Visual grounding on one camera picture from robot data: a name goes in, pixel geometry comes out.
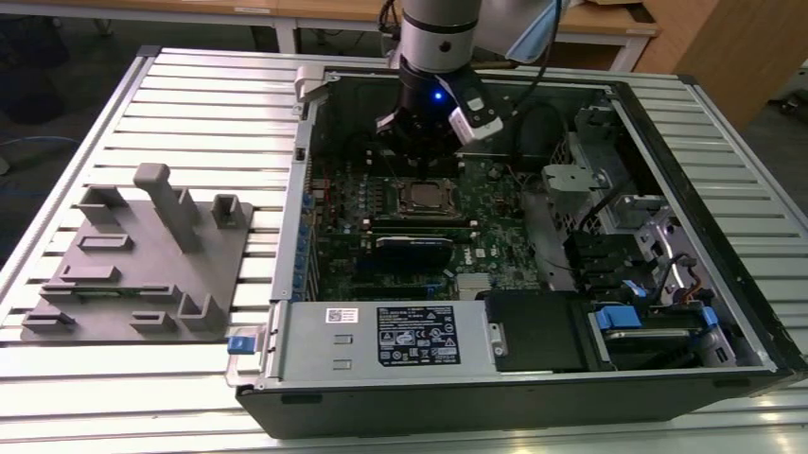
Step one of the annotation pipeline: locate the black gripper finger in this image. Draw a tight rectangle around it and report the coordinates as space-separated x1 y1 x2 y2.
403 140 427 183
426 140 456 183

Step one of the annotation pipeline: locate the thin wire locking lever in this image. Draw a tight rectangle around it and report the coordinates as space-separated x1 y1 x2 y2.
377 146 401 183

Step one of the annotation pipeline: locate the small CPU plate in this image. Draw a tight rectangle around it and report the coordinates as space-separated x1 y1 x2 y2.
407 182 452 205

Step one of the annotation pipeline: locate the metal socket cover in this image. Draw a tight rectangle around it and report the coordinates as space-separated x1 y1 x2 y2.
391 175 467 219

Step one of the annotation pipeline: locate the green motherboard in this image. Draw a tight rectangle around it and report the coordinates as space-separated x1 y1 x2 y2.
301 155 550 304

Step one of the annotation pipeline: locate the black graphics card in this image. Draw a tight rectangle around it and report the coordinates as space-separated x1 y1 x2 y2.
371 234 455 276

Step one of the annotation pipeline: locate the metal drive cage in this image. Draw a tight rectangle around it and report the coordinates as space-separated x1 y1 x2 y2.
519 103 638 292

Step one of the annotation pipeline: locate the silver chipset heatsink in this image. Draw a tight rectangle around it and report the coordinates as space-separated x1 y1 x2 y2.
454 272 494 300

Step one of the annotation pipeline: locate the silver power supply unit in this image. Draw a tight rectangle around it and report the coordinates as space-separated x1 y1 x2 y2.
264 300 499 382

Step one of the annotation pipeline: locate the hard disk in blue carrier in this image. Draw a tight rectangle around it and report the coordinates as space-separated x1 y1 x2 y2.
588 305 695 371

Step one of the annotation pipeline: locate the grey plastic parts rack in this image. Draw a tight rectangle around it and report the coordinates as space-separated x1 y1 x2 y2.
18 163 255 342

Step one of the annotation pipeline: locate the wooden cabinet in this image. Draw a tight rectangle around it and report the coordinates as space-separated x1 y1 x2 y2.
630 0 808 131

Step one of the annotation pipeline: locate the black open PC case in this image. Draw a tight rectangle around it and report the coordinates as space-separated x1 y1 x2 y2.
223 65 808 441

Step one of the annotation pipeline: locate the grey equipment on wheels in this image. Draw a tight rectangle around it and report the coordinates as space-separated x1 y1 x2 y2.
766 61 808 114

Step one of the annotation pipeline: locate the black office chair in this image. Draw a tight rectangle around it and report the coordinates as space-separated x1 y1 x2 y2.
0 13 70 125

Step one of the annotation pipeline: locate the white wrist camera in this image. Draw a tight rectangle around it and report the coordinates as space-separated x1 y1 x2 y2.
440 73 506 144

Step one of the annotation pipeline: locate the black looped case cable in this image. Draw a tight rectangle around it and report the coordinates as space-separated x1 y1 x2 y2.
514 101 566 160

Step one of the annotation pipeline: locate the wooden desk white frame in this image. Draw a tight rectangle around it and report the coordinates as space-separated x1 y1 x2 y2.
0 0 661 72

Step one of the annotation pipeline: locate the black internal cable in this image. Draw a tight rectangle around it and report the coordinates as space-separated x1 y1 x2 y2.
655 253 695 304

